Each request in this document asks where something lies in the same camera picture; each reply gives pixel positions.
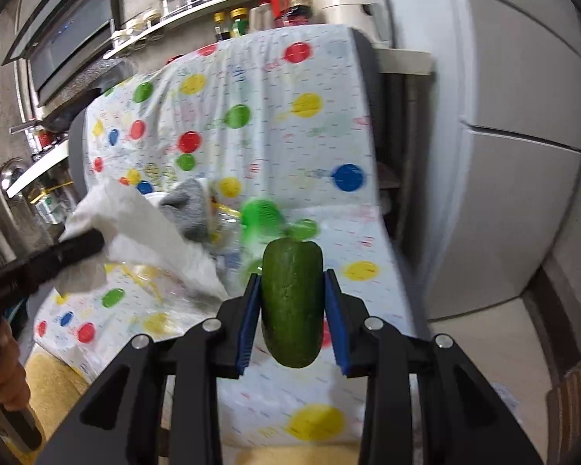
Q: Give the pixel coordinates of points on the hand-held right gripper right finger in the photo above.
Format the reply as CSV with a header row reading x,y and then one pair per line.
x,y
338,329

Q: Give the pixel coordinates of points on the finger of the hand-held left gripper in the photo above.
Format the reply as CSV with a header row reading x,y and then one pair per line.
x,y
82,246

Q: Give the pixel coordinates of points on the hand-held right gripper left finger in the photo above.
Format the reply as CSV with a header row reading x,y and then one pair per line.
x,y
249,319

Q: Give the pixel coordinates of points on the green cucumber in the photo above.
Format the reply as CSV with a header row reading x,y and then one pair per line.
x,y
290,300

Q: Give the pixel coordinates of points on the white paper bag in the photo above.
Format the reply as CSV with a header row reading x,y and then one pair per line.
x,y
135,223

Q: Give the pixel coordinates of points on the clear plastic bottle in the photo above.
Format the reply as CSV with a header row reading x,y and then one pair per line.
x,y
227,247

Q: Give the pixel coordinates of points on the green plastic bottle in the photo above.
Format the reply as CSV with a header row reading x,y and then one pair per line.
x,y
261,220

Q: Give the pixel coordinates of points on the person's left hand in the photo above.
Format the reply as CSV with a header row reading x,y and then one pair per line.
x,y
7,373

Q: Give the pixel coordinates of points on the steel bowl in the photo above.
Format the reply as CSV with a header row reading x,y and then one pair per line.
x,y
12,174

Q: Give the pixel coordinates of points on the balloon printed plastic cover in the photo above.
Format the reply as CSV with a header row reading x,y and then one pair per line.
x,y
271,131

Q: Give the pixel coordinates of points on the steel range hood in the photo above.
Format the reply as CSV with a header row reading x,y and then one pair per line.
x,y
63,34

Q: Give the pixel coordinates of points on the row of glass jars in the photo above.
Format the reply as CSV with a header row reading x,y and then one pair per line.
x,y
170,5

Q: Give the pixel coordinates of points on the dark soy sauce bottle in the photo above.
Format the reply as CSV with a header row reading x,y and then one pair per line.
x,y
221,29

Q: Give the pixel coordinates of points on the grey refrigerator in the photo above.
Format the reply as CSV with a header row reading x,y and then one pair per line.
x,y
503,131

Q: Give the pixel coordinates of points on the green bottle with yellow cap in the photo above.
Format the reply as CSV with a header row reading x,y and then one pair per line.
x,y
239,24

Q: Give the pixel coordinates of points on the kitchen counter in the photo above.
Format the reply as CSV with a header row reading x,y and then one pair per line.
x,y
406,60

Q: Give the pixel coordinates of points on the clear oil jug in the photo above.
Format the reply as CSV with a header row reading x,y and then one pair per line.
x,y
261,17

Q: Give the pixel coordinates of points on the red labelled bottle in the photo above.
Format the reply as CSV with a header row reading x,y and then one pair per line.
x,y
290,7

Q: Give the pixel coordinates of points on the white kitchen appliance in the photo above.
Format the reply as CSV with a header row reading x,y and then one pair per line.
x,y
348,0

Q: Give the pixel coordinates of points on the wall shelf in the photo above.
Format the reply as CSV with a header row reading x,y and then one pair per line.
x,y
198,9

